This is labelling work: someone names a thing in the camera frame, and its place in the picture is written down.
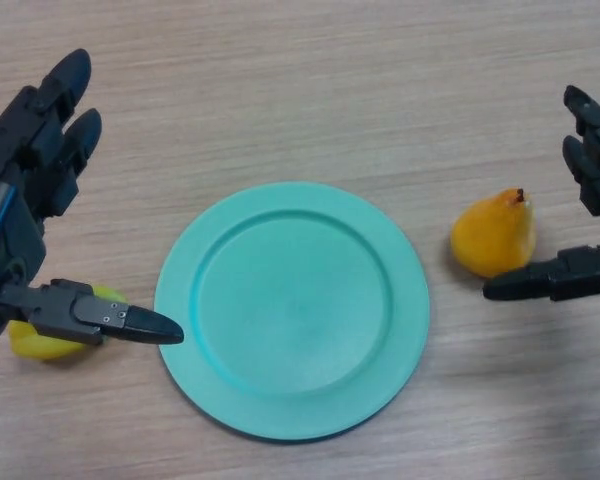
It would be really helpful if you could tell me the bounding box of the teal round plate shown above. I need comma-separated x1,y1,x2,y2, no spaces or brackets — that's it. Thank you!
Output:
154,180,431,443

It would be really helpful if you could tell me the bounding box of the yellow green starfruit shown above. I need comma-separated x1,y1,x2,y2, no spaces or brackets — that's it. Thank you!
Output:
7,284,129,362

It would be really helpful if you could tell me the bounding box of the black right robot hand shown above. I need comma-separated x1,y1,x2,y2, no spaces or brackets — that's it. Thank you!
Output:
482,84,600,303

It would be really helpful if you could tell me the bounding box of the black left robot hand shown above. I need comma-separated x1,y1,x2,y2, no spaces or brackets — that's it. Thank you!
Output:
0,48,185,347

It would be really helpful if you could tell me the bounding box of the yellow orange pear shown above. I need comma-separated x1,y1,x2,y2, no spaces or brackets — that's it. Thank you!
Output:
450,187,538,279

